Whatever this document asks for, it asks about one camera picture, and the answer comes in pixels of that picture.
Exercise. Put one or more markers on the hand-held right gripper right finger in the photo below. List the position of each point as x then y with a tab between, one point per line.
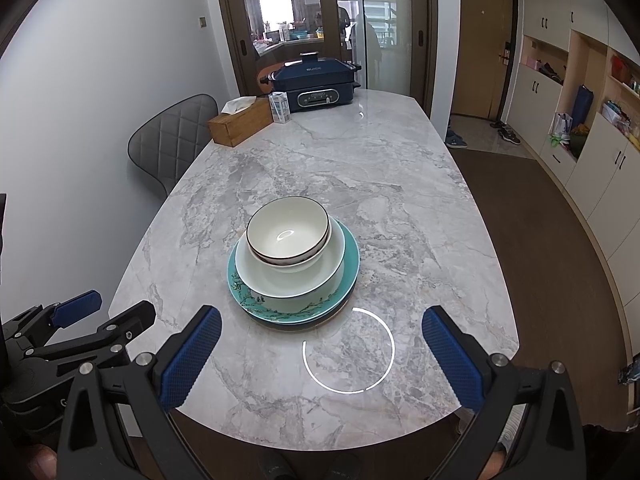
452	360

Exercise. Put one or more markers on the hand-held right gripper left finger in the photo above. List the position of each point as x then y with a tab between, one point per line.
192	355

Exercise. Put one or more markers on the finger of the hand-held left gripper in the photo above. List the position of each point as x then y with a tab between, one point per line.
77	306
125	322

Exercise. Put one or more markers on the grey rimmed plate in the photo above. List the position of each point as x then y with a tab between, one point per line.
300	328

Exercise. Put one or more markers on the large white bowl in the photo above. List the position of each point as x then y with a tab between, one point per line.
290	280

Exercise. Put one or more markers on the cream patterned bowl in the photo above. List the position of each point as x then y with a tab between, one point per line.
287	263

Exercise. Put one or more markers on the small white bowl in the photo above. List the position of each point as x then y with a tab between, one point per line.
285	230

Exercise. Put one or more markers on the person's left hand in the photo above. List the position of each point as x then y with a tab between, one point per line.
42	465

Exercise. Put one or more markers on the white slipper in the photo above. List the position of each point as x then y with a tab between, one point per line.
512	430

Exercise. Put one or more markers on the black slipper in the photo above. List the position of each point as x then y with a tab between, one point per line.
342	470
277	470

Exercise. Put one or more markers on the dark glossy panel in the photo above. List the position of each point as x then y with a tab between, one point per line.
631	370

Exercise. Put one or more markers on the grey quilted chair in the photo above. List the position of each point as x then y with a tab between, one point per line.
170	140

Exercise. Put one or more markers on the blue sneaker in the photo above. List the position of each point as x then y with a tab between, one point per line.
456	141

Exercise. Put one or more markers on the wooden tissue box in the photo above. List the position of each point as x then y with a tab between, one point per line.
240	127

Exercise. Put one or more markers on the green bag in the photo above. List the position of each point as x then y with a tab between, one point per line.
580	142

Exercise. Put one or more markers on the white shopping bag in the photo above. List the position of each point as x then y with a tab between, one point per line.
562	127

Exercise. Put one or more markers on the small clear box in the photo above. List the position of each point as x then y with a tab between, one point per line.
280	110

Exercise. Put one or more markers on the white built-in cabinet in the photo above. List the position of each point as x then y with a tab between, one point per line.
530	105

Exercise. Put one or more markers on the blue bag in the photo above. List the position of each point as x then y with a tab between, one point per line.
582	107

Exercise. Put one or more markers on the dark blue electric cooker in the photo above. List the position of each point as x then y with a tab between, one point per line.
315	77

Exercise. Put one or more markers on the pink box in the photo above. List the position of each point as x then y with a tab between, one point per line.
532	64

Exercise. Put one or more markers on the wooden entrance door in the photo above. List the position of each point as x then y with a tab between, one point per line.
480	50

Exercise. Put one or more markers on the brown framed glass sliding door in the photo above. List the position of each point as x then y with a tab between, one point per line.
227	20

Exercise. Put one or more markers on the kitchen counter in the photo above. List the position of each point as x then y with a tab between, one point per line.
290	47

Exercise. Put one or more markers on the red box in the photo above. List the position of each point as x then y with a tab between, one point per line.
618	69

